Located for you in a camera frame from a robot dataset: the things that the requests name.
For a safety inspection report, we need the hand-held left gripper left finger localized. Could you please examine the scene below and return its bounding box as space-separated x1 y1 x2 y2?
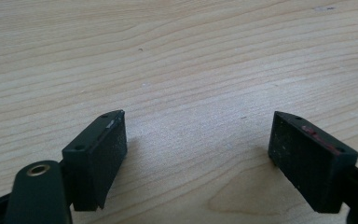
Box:
61 109 129 212

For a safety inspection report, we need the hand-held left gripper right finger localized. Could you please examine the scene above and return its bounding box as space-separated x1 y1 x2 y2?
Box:
267 110 358 215

